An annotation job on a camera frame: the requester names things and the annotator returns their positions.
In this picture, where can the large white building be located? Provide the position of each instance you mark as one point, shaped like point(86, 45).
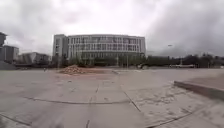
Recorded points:
point(100, 45)

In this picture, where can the pile of rubble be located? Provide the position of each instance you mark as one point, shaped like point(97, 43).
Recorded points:
point(73, 70)

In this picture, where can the row of trees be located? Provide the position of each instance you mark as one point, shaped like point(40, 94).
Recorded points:
point(166, 61)

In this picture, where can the low grey building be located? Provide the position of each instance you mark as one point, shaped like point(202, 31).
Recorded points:
point(33, 58)

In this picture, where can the raised stone kerb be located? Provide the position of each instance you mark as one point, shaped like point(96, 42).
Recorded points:
point(200, 88)

